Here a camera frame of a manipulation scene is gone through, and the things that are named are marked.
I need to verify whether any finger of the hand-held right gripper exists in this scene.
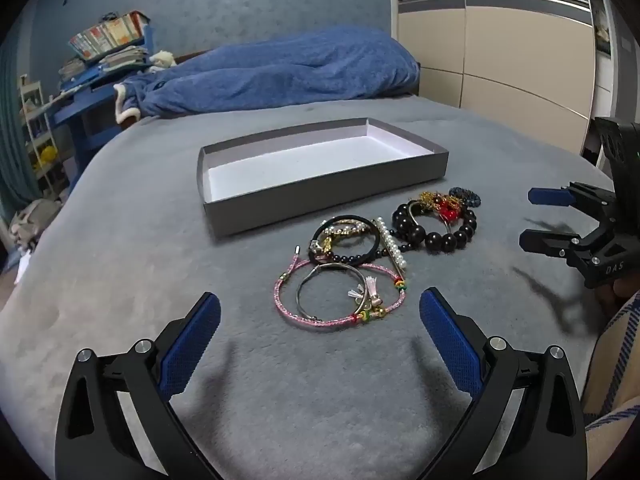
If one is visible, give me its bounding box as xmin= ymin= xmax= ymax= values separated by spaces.
xmin=528 ymin=181 xmax=616 ymax=216
xmin=519 ymin=229 xmax=588 ymax=261

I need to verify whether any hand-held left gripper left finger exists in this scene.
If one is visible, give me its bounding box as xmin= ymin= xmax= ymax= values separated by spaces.
xmin=54 ymin=291 xmax=223 ymax=480

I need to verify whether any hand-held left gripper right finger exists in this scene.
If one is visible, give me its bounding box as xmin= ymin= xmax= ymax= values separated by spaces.
xmin=419 ymin=287 xmax=588 ymax=480

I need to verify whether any blue bead bracelet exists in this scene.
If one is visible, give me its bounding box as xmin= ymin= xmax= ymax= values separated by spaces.
xmin=448 ymin=186 xmax=482 ymax=207

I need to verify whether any red and gold chain bracelet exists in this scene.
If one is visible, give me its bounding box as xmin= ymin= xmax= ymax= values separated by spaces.
xmin=417 ymin=191 xmax=463 ymax=223

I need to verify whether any pink braided cord bracelet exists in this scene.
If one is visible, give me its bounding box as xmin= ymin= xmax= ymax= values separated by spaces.
xmin=274 ymin=246 xmax=408 ymax=330

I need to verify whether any large black bead bracelet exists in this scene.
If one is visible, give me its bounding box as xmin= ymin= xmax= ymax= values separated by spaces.
xmin=391 ymin=200 xmax=478 ymax=254

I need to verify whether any silver bangle with tassel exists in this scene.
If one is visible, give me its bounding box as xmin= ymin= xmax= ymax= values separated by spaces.
xmin=296 ymin=262 xmax=383 ymax=322

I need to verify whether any pearl hair clip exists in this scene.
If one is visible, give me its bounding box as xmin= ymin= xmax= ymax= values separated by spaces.
xmin=374 ymin=216 xmax=407 ymax=270

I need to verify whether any black hair tie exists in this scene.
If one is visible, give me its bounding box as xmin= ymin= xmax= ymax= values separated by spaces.
xmin=310 ymin=214 xmax=386 ymax=266

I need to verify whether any dark small bead bracelet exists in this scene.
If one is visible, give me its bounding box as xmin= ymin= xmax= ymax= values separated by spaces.
xmin=327 ymin=245 xmax=416 ymax=267

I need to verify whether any small silver ring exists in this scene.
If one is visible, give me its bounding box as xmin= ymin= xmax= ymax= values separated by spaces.
xmin=407 ymin=200 xmax=456 ymax=236

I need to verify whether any gold pearl bracelet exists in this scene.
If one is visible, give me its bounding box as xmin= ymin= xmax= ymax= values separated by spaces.
xmin=311 ymin=225 xmax=373 ymax=256

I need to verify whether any grey cardboard box tray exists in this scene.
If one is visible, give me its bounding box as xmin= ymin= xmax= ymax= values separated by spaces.
xmin=196 ymin=117 xmax=449 ymax=237

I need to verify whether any beige wardrobe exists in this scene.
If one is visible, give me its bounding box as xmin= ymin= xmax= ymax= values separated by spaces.
xmin=390 ymin=0 xmax=601 ymax=153

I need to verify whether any grey backpack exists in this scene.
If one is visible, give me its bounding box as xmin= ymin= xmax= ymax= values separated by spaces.
xmin=9 ymin=199 xmax=63 ymax=251

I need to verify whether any blue desk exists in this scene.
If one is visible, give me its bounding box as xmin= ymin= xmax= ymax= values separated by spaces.
xmin=50 ymin=27 xmax=161 ymax=181

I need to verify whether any teal curtain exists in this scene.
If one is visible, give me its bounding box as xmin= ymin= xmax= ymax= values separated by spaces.
xmin=0 ymin=35 xmax=38 ymax=221

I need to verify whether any white shelf rack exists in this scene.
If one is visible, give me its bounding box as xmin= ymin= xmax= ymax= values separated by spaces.
xmin=19 ymin=75 xmax=66 ymax=196

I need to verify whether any blue fleece blanket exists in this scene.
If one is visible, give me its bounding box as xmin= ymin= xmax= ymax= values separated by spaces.
xmin=115 ymin=25 xmax=421 ymax=123

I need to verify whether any stack of papers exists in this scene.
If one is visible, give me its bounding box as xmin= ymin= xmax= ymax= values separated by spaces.
xmin=59 ymin=46 xmax=151 ymax=81

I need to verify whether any row of books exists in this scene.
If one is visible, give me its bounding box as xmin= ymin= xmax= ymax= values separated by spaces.
xmin=69 ymin=11 xmax=151 ymax=58

